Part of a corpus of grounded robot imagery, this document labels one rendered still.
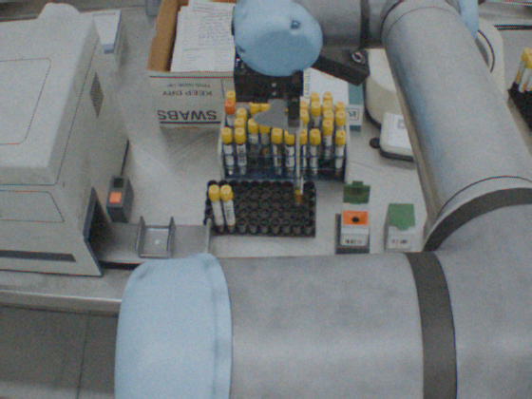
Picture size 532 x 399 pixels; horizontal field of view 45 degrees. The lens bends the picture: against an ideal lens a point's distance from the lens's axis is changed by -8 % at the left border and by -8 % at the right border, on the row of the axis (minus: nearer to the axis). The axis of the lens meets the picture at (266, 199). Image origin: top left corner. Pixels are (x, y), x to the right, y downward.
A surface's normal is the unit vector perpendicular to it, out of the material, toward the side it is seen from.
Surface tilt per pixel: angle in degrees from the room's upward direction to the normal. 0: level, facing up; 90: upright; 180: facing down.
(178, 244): 0
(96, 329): 0
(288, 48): 91
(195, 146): 0
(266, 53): 91
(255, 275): 33
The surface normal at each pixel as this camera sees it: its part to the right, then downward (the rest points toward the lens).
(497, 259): 0.00, -0.87
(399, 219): -0.04, -0.55
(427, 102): -0.75, -0.52
